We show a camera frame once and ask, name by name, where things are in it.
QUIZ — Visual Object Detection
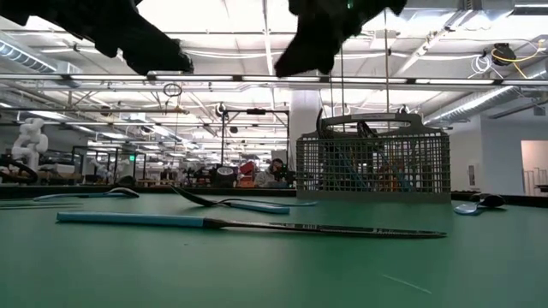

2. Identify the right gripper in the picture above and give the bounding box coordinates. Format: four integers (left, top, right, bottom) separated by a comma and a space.
274, 0, 408, 78

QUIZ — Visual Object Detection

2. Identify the silver ventilation duct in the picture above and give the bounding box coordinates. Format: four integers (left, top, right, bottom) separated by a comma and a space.
421, 63, 548, 126

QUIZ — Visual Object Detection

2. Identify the white-rimmed black drum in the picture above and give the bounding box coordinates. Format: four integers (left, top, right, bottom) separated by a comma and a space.
216, 166, 235, 188

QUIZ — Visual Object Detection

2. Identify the black fork with blue handle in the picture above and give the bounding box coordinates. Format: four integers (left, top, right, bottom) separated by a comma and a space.
354, 121, 380, 139

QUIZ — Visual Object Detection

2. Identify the black ceiling cable reel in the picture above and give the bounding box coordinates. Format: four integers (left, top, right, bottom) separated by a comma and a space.
470, 40, 547, 80

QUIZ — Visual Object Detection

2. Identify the grey plastic cutlery basket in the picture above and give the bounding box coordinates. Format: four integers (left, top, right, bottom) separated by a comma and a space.
295, 111, 453, 203

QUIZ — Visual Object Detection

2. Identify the black spoon with blue handle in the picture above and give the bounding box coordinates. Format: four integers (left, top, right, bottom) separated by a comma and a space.
33, 187, 140, 202
452, 192, 508, 216
170, 186, 319, 208

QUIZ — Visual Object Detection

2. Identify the green table mat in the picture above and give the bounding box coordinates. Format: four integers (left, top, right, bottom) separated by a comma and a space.
0, 192, 548, 308

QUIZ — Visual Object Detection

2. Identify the person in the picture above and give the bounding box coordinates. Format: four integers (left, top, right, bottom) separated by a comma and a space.
254, 157, 287, 189

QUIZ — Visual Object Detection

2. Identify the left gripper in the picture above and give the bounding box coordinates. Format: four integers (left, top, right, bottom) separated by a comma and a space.
0, 0, 194, 76

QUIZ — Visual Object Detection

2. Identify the black knife with blue handle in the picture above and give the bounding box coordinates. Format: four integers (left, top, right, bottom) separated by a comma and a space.
56, 210, 448, 240
213, 198, 291, 216

